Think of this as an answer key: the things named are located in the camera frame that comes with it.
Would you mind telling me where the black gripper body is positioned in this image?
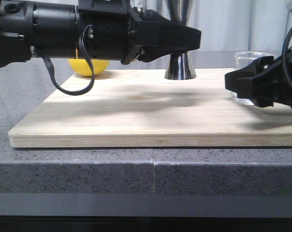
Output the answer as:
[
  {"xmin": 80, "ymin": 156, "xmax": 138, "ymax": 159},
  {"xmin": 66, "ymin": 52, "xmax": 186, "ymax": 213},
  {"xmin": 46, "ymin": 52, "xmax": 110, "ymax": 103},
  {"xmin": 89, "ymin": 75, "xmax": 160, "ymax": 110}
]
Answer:
[
  {"xmin": 75, "ymin": 0, "xmax": 146, "ymax": 65},
  {"xmin": 274, "ymin": 48, "xmax": 292, "ymax": 108}
]

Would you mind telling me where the light grey curtain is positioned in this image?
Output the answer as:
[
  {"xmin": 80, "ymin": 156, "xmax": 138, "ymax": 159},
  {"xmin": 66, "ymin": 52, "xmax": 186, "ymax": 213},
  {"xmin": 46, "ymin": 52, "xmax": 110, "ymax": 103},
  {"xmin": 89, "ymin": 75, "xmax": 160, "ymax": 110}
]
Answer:
[{"xmin": 133, "ymin": 0, "xmax": 292, "ymax": 52}]

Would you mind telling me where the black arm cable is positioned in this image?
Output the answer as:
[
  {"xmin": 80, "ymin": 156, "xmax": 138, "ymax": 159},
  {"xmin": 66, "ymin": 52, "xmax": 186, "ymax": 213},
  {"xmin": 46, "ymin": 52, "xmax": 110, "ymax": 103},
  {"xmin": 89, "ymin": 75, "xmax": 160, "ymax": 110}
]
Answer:
[{"xmin": 280, "ymin": 16, "xmax": 292, "ymax": 97}]

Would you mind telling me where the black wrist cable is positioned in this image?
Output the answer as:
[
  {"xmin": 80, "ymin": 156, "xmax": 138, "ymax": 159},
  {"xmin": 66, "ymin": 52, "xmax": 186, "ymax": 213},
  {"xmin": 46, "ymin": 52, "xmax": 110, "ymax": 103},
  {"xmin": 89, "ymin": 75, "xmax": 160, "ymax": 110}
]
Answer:
[{"xmin": 31, "ymin": 24, "xmax": 96, "ymax": 96}]

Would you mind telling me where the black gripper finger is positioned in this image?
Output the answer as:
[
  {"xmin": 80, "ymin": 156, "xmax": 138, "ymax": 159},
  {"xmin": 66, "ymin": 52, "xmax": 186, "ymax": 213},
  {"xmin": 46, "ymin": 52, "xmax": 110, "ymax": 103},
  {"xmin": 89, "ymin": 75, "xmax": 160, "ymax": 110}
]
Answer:
[
  {"xmin": 224, "ymin": 56, "xmax": 274, "ymax": 108},
  {"xmin": 136, "ymin": 10, "xmax": 201, "ymax": 62}
]

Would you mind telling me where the clear glass beaker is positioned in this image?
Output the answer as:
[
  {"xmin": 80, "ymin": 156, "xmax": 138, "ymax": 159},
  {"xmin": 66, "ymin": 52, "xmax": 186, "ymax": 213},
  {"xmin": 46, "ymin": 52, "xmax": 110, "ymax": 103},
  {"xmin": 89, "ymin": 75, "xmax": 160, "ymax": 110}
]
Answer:
[{"xmin": 231, "ymin": 51, "xmax": 276, "ymax": 105}]

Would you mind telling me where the wooden cutting board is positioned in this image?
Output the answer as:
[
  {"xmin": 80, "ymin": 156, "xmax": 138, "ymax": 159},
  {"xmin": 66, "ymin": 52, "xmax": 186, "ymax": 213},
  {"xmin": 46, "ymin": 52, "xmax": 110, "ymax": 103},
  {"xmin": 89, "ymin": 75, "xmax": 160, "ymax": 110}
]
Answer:
[{"xmin": 8, "ymin": 68, "xmax": 292, "ymax": 148}]

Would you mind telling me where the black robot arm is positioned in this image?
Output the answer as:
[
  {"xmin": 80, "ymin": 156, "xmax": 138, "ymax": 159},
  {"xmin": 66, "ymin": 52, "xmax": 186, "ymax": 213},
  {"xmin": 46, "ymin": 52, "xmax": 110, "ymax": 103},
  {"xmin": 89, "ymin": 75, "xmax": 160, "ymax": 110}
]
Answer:
[{"xmin": 0, "ymin": 0, "xmax": 201, "ymax": 68}]

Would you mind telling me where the yellow lemon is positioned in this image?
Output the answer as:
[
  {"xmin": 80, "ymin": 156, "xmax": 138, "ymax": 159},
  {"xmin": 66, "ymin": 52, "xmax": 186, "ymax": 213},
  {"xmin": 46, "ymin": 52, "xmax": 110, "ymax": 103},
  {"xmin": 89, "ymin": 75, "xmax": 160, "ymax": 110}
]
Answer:
[{"xmin": 68, "ymin": 59, "xmax": 110, "ymax": 77}]

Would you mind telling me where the steel double jigger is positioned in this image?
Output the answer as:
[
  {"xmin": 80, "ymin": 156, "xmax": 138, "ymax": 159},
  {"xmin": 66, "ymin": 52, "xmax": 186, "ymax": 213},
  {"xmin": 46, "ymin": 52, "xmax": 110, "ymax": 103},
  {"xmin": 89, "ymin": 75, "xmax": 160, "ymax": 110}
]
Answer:
[{"xmin": 165, "ymin": 0, "xmax": 196, "ymax": 80}]

